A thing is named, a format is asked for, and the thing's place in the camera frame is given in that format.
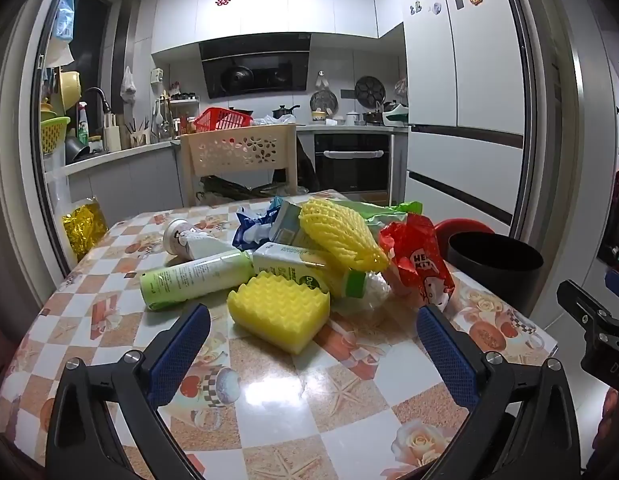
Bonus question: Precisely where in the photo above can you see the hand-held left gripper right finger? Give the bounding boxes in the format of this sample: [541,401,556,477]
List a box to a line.
[416,304,581,480]

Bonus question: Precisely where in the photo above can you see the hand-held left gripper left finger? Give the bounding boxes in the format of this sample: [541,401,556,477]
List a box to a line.
[45,302,211,480]

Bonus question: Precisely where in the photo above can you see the green white tube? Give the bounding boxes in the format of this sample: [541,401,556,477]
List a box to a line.
[140,251,254,312]

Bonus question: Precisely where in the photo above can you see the white plastic wrap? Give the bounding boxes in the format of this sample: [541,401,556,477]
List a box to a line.
[362,270,393,307]

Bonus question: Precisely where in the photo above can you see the black trash bin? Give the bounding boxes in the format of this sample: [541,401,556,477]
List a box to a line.
[447,231,544,317]

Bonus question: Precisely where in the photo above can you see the red snack bag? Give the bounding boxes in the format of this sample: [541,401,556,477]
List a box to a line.
[378,213,456,312]

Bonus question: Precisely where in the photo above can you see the yellow wavy sponge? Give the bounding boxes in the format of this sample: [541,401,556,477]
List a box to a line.
[226,271,331,356]

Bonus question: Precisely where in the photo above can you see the white paper tissue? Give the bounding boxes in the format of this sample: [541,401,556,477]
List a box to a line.
[184,227,236,262]

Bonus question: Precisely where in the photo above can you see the pale green detergent bottle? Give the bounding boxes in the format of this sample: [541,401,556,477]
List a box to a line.
[252,241,369,302]

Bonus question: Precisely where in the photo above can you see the blue plastic wrapper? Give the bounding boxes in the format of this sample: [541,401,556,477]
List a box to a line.
[232,204,286,251]

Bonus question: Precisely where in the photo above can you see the green plastic bag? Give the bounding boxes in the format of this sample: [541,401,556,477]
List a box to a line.
[345,201,423,227]

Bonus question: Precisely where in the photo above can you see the yellow foam fruit net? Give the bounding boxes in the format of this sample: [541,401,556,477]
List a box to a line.
[298,198,390,274]

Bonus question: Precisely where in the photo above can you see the green white carton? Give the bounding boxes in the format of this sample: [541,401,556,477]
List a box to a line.
[268,200,316,249]

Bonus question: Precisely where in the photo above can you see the checkered printed tablecloth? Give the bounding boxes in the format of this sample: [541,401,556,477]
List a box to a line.
[0,190,557,480]

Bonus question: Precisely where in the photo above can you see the red plastic stool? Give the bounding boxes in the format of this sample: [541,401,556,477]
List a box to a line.
[433,218,496,261]

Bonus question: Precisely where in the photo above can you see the gold foil bag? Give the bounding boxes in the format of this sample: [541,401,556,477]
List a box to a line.
[62,199,109,261]

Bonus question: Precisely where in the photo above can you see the green leafy vegetables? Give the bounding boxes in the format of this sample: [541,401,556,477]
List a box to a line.
[202,175,290,202]

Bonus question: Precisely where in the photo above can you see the grey kitchen counter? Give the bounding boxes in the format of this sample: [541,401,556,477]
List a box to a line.
[64,124,410,208]

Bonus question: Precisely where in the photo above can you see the beige plastic chair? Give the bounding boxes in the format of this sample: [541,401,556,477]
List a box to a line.
[180,125,298,206]

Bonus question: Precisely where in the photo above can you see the black built-in oven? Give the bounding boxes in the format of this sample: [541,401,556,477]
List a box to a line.
[314,131,391,193]

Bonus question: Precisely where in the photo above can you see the wooden chopstick holder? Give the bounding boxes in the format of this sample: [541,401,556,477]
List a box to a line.
[124,117,151,149]

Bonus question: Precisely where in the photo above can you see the white knife block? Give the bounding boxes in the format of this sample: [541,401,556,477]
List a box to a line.
[103,112,122,151]

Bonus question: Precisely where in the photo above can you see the red plastic basket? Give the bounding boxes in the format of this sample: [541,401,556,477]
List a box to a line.
[194,107,254,134]

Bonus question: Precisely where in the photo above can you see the metal spice rack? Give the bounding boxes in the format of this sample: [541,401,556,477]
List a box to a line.
[166,92,200,137]

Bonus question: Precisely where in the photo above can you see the green spray bottle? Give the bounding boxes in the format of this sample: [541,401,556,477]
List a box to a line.
[76,101,90,147]

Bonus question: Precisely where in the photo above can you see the white green kitchen appliance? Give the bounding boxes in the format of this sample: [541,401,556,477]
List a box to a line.
[383,103,409,126]

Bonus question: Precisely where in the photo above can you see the white refrigerator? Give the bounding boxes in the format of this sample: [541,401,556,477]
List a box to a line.
[394,0,527,241]

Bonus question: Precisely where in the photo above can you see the lime plastic basket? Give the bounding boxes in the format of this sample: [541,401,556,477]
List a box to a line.
[40,116,71,155]

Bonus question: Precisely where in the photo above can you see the hanging white plastic bag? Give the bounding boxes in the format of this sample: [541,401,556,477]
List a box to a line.
[120,66,137,106]

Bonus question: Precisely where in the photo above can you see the black kitchen faucet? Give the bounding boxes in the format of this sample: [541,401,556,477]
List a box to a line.
[82,87,112,126]

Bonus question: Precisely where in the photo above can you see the round metal trivet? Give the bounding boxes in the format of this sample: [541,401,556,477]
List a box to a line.
[309,89,337,118]

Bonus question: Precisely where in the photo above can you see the yellow colander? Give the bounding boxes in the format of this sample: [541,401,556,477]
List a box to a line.
[58,71,83,111]

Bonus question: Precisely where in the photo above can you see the black range hood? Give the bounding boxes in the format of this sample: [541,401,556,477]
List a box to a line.
[198,32,311,100]

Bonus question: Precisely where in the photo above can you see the blue hanging bag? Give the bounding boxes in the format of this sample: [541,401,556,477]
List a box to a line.
[54,0,75,43]

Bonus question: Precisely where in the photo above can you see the grey sliding door frame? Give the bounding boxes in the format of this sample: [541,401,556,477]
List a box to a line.
[494,0,615,331]
[4,0,77,286]

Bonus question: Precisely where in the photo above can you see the white wall cabinets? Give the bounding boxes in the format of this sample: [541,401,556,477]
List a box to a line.
[152,0,405,56]

